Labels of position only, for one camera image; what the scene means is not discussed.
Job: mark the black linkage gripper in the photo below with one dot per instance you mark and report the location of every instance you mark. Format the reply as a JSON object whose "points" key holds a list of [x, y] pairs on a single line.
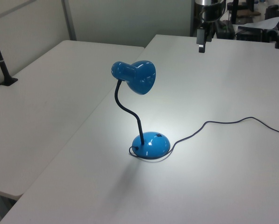
{"points": [[203, 35]]}

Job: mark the blue gooseneck desk lamp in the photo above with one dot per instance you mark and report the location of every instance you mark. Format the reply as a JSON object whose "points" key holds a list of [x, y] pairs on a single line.
{"points": [[151, 147]]}

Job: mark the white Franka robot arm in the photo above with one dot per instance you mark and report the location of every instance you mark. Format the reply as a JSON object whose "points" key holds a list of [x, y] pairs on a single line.
{"points": [[209, 2]]}

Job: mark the black equipment case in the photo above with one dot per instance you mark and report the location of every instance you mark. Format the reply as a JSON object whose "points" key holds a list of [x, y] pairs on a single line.
{"points": [[224, 30]]}

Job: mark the black vertical pole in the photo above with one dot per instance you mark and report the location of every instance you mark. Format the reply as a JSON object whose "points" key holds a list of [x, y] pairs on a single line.
{"points": [[235, 11]]}

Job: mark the black flat box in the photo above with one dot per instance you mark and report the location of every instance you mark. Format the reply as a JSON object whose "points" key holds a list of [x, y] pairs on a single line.
{"points": [[251, 35]]}

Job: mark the white paper sheet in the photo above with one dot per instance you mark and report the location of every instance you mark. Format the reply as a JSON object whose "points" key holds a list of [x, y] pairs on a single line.
{"points": [[265, 23]]}

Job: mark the black office chair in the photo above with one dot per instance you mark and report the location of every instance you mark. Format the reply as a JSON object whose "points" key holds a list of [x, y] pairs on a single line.
{"points": [[272, 12]]}

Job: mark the white side table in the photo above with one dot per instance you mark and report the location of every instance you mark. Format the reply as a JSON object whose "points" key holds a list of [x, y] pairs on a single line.
{"points": [[48, 105]]}

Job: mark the gray partition post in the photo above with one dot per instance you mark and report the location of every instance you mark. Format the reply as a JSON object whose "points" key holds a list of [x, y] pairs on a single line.
{"points": [[69, 18]]}

